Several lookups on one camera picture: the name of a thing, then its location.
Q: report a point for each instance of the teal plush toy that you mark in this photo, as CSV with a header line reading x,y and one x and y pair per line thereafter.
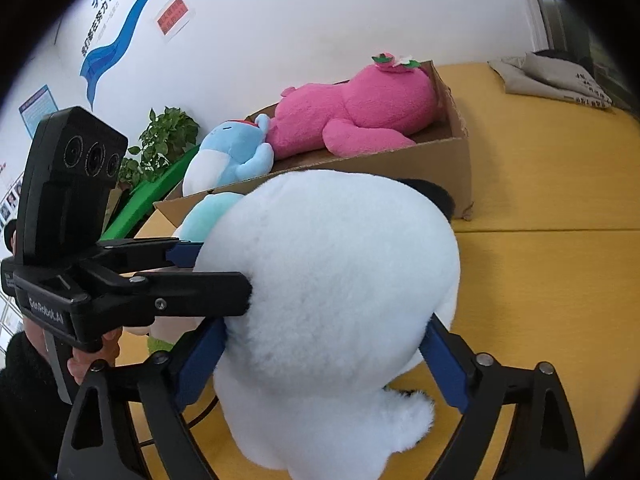
x,y
210,212

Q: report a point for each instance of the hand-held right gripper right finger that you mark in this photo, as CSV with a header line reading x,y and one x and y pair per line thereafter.
x,y
445,360

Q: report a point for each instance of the large white plush toy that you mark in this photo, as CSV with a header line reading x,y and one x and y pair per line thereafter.
x,y
325,285

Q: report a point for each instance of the magenta plush toy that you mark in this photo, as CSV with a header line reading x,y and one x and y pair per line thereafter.
x,y
370,105

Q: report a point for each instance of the grey metal door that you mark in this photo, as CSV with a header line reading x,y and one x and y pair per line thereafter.
x,y
560,20

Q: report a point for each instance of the blue wall poster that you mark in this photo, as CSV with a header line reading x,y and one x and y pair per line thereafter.
x,y
35,110

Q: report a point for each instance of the black chair back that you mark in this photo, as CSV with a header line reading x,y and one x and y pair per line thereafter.
x,y
555,54

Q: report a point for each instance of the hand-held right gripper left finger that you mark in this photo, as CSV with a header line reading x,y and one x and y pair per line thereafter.
x,y
200,360

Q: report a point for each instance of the person's left hand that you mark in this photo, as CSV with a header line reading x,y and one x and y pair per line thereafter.
x,y
112,347

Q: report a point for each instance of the green leafy potted plant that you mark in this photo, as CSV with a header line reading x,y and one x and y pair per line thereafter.
x,y
165,135

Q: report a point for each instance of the brown cardboard box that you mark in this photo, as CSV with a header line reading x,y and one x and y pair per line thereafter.
x,y
440,170

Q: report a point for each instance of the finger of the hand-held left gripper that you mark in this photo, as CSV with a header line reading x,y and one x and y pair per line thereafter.
x,y
150,255
200,290

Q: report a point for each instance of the blue wall decal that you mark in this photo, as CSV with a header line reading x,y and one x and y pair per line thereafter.
x,y
107,57

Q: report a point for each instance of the wall photo board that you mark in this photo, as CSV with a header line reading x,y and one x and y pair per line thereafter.
x,y
9,205

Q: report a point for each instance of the brown planter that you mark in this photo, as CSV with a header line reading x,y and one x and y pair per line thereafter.
x,y
112,205

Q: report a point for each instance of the red wall sign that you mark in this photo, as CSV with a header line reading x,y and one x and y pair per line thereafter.
x,y
174,16

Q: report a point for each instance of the green board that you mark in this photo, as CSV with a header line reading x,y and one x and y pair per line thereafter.
x,y
145,195

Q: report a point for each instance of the person's left forearm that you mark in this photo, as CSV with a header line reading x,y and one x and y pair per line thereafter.
x,y
30,375

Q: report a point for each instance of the grey cloth bag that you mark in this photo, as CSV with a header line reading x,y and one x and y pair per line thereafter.
x,y
545,77

